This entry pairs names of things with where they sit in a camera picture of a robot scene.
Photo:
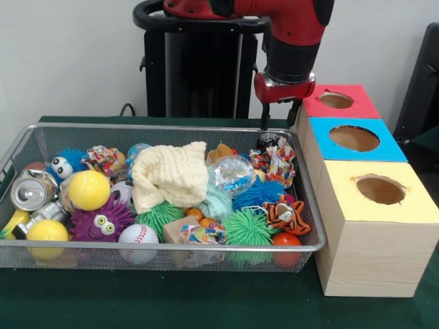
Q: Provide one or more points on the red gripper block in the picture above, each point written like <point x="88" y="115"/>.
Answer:
<point x="284" y="92"/>

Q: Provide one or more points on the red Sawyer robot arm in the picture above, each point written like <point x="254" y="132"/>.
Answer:
<point x="291" y="20"/>

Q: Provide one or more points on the wooden box with three holes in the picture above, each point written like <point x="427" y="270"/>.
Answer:
<point x="374" y="257"/>

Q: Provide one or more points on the tiger plush toy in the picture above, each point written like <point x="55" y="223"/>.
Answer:
<point x="288" y="216"/>

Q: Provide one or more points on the green spiky rubber ball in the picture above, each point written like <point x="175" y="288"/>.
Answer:
<point x="245" y="228"/>

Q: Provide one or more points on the cream waffle cloth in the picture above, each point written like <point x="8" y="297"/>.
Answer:
<point x="168" y="174"/>

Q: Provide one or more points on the green cloth on side table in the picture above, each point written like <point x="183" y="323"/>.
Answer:
<point x="428" y="147"/>

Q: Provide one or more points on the white baseball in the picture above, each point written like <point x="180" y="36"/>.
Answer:
<point x="137" y="234"/>

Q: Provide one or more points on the yellow tennis ball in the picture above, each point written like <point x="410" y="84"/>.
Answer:
<point x="89" y="190"/>

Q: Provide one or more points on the purple spiky monster toy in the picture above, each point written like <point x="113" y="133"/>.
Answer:
<point x="89" y="222"/>

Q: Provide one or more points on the plain yellow ball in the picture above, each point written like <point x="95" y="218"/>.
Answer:
<point x="48" y="231"/>

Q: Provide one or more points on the crushed silver drink can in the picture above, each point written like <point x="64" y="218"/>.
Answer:
<point x="29" y="195"/>

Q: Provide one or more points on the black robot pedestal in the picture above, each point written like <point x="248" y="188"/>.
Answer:
<point x="205" y="68"/>

